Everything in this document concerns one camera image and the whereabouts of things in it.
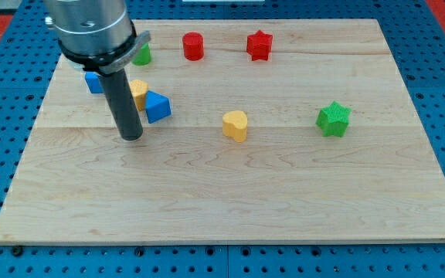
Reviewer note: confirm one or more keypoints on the black clamp ring mount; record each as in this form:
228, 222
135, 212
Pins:
103, 51

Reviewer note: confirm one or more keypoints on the green half-hidden block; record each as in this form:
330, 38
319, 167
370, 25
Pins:
143, 57

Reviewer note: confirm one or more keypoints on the wooden board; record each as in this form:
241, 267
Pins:
184, 182

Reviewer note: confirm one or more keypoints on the blue cube block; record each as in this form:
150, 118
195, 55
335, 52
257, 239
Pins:
93, 83

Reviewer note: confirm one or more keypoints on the red cylinder block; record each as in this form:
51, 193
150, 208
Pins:
193, 46

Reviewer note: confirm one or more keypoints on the red star block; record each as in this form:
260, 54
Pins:
259, 45

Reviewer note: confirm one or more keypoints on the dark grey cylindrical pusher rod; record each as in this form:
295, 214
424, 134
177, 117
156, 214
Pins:
117, 91

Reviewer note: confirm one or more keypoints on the green star block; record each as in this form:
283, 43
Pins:
333, 120

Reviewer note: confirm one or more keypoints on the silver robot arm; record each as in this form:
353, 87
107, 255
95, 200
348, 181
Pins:
87, 16

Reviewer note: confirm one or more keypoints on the yellow block behind rod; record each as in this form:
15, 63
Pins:
139, 89

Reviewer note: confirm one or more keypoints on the yellow heart block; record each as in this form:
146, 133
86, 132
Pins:
234, 125

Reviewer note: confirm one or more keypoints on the blue triangular block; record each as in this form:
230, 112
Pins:
157, 107

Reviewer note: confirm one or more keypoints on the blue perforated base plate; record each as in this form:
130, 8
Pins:
28, 57

